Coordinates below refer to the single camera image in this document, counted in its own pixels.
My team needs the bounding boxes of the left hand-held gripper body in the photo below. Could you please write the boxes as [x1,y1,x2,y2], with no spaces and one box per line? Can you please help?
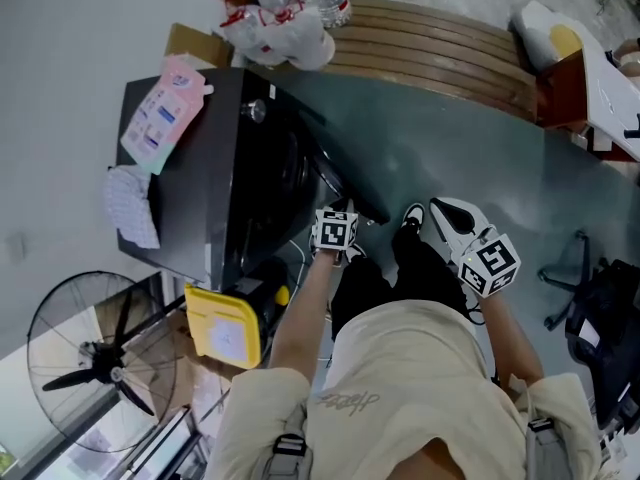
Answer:
[309,206,361,255]

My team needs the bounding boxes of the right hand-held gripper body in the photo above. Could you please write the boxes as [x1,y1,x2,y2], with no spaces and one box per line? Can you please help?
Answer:
[449,225,522,299]

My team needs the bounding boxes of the black washing machine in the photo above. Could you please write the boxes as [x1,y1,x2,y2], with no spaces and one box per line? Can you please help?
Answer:
[115,66,351,294]

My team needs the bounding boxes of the person's left forearm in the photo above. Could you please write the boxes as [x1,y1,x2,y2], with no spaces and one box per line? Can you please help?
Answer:
[268,247,346,369]

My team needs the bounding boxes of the person's right forearm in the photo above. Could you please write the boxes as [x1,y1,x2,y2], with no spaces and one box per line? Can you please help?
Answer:
[479,287,545,387]

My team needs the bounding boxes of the brown cardboard box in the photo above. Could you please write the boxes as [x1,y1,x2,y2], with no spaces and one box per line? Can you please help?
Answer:
[124,312,236,419]

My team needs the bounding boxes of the person's right white black shoe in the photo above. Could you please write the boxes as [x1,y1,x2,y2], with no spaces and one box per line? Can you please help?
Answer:
[401,202,426,229]

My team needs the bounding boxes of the person's black trousers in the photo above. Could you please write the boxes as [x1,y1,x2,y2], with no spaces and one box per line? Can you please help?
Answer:
[329,222,469,342]

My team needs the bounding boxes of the black office chair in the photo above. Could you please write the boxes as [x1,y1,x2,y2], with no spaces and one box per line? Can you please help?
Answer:
[538,230,640,434]

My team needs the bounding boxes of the yellow lidded black bin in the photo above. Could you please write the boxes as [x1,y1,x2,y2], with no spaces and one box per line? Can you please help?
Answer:
[183,257,291,371]

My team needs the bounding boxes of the red-brown wooden cabinet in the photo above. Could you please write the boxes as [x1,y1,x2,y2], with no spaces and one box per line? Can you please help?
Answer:
[537,50,619,155]

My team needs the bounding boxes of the person's beige t-shirt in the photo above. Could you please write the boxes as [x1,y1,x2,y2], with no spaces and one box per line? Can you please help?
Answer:
[204,300,604,480]

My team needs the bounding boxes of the white table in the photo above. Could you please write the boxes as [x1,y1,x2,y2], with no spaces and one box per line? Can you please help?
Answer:
[579,30,640,162]

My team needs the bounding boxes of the curved wooden slatted bench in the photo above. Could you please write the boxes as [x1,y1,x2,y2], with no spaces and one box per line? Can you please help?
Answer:
[319,0,539,123]

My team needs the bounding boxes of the white-bagged water jug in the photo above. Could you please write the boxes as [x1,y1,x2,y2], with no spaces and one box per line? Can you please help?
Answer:
[259,6,336,72]

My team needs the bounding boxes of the egg-shaped pillow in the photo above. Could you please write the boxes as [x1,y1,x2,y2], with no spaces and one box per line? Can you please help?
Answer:
[509,0,586,72]

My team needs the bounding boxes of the white checked cloth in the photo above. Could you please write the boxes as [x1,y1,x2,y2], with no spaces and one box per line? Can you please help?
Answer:
[102,164,161,250]

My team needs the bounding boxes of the pink detergent pouch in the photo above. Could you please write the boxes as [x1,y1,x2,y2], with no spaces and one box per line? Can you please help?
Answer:
[119,53,215,176]

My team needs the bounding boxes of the brown cardboard panel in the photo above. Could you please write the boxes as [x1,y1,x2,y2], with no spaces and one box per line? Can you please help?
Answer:
[164,21,235,69]

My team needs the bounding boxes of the large black floor fan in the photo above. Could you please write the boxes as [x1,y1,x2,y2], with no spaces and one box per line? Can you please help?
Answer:
[27,270,181,454]

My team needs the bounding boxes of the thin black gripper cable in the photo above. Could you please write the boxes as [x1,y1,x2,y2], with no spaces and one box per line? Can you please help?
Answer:
[464,287,489,327]

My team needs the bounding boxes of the grey shoulder strap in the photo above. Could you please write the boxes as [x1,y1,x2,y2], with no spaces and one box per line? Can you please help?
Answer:
[509,375,576,480]
[259,402,314,480]

